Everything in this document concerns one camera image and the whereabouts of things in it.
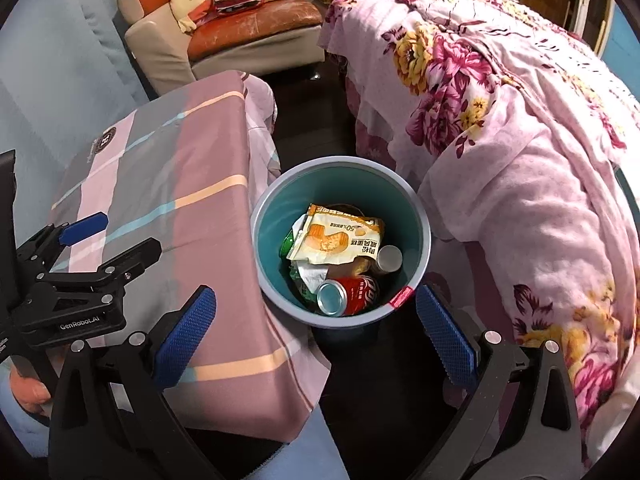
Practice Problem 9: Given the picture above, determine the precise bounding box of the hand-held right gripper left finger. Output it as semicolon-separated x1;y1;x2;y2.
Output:
47;284;221;480

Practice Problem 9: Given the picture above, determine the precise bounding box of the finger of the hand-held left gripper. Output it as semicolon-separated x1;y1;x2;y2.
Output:
15;211;110;281
37;237;163;292

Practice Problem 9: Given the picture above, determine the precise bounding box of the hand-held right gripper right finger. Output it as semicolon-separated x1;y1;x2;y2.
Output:
405;282;583;480

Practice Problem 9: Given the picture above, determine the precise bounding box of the orange white snack wrapper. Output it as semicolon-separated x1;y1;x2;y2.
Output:
289;203;386;266

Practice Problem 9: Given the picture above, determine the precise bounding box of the teal trash bin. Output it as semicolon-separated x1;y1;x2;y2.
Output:
250;156;432;330

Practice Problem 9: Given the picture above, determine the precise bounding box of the person's left forearm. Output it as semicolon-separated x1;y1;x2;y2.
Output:
0;400;51;458

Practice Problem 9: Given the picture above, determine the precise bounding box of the person's left hand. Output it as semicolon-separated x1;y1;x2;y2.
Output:
10;371;53;414

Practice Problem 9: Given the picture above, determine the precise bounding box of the red soda can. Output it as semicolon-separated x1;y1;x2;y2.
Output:
316;274;381;317

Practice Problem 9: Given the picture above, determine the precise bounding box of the green can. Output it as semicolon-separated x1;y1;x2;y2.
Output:
279;230;301;261

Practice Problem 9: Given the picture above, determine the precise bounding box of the clear green plastic wrapper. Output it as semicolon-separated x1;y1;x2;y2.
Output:
290;260;328;306

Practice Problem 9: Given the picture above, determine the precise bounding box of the grey blue curtain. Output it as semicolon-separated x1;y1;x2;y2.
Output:
0;0;156;241

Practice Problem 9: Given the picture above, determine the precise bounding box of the light blue clothing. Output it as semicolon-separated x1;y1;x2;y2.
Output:
215;402;351;480

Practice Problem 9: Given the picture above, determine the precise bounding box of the beige brown armchair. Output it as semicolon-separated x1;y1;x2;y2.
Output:
117;0;325;96

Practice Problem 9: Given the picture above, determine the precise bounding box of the pink floral blanket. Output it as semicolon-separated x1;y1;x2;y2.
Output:
318;0;640;466

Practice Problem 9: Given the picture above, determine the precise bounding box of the yellow cloth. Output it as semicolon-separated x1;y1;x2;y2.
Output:
170;0;213;35

